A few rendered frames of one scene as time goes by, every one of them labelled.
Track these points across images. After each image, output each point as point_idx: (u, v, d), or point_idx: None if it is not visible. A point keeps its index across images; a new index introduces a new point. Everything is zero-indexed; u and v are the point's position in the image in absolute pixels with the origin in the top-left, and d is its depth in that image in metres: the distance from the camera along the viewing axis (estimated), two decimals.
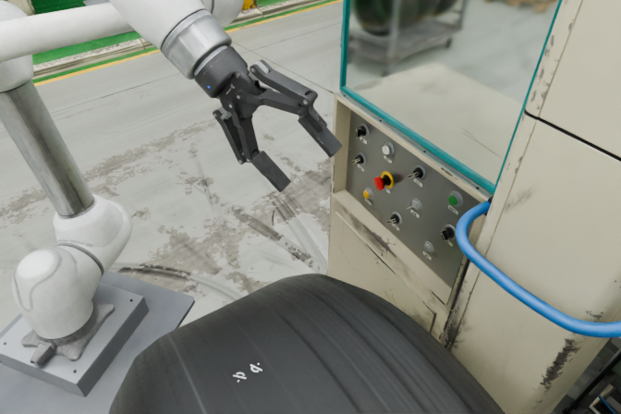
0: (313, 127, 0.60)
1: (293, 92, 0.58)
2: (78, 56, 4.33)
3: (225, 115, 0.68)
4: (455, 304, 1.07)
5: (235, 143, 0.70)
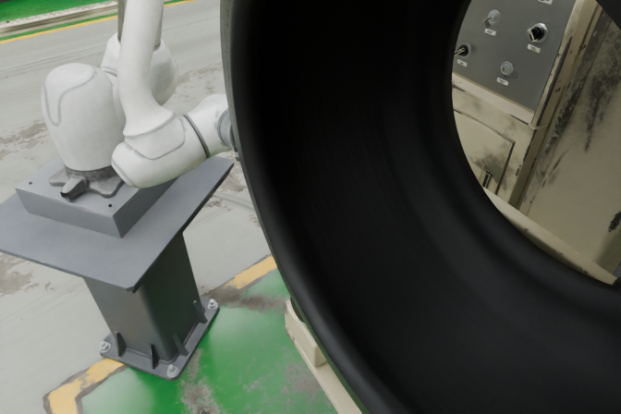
0: None
1: None
2: (86, 7, 4.21)
3: None
4: (541, 117, 0.95)
5: None
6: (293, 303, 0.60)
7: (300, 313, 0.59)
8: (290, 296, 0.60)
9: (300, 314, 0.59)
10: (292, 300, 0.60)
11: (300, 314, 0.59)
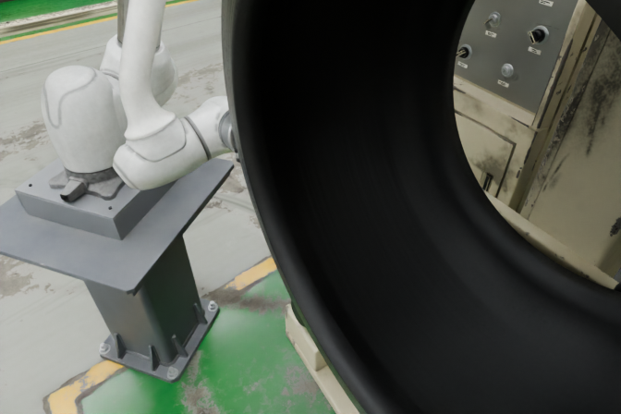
0: None
1: None
2: (86, 7, 4.21)
3: None
4: (542, 120, 0.95)
5: None
6: None
7: (295, 312, 0.60)
8: None
9: (295, 312, 0.60)
10: None
11: (295, 311, 0.60)
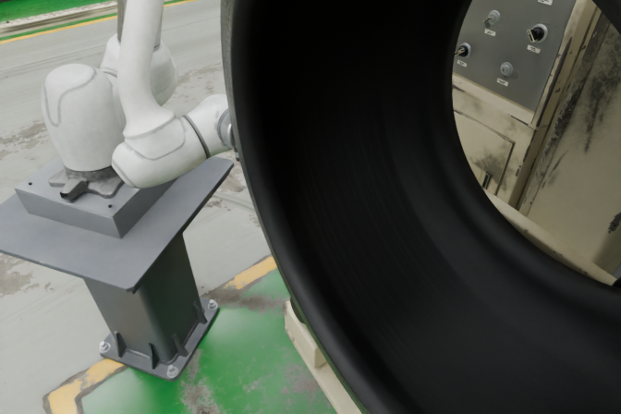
0: None
1: None
2: (86, 7, 4.21)
3: None
4: (541, 118, 0.95)
5: None
6: (293, 303, 0.60)
7: (299, 315, 0.59)
8: (292, 298, 0.59)
9: (299, 317, 0.59)
10: (293, 301, 0.60)
11: (299, 315, 0.59)
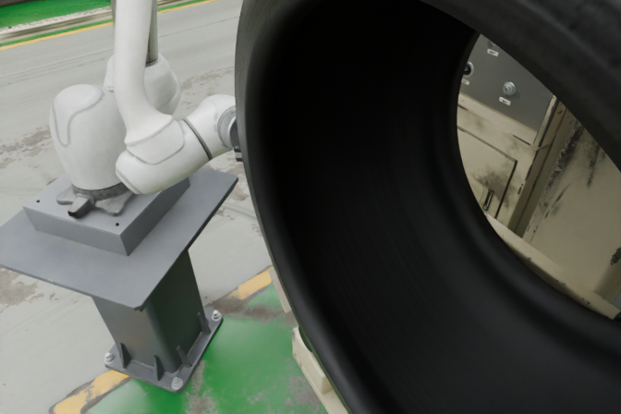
0: None
1: None
2: (88, 12, 4.22)
3: None
4: (543, 139, 0.96)
5: None
6: (307, 345, 0.61)
7: (303, 334, 0.60)
8: (305, 346, 0.62)
9: (303, 333, 0.60)
10: (306, 345, 0.61)
11: (304, 334, 0.60)
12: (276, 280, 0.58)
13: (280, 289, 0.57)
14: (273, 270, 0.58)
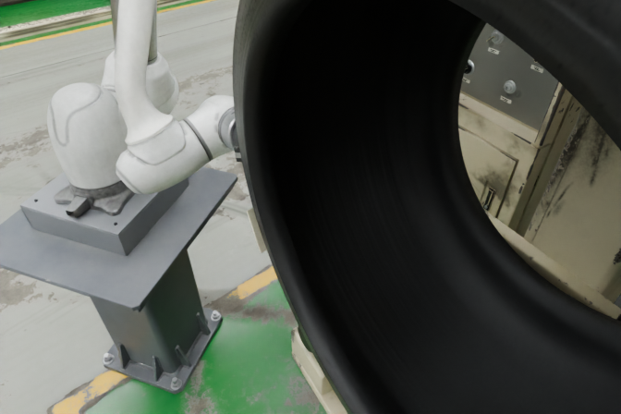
0: None
1: None
2: (88, 12, 4.21)
3: None
4: (545, 138, 0.96)
5: None
6: (308, 343, 0.59)
7: (301, 335, 0.61)
8: (311, 350, 0.59)
9: (300, 334, 0.61)
10: (309, 346, 0.59)
11: (301, 334, 0.61)
12: (254, 221, 0.56)
13: (257, 230, 0.57)
14: (251, 210, 0.56)
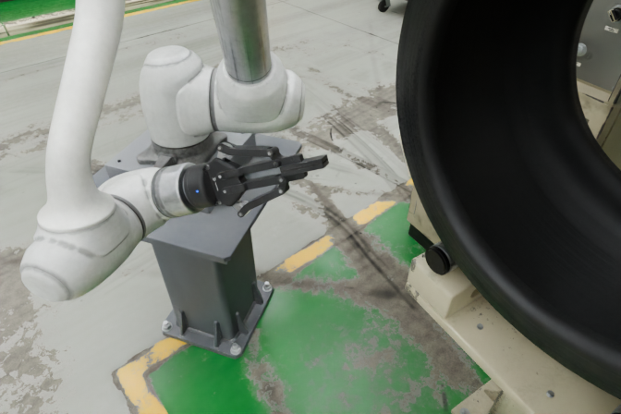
0: (294, 163, 0.66)
1: (257, 150, 0.67)
2: None
3: (240, 204, 0.71)
4: (619, 95, 0.99)
5: (262, 195, 0.69)
6: (440, 264, 0.63)
7: (430, 259, 0.64)
8: (443, 272, 0.63)
9: (429, 259, 0.65)
10: (441, 267, 0.63)
11: (430, 259, 0.64)
12: (403, 145, 0.59)
13: None
14: None
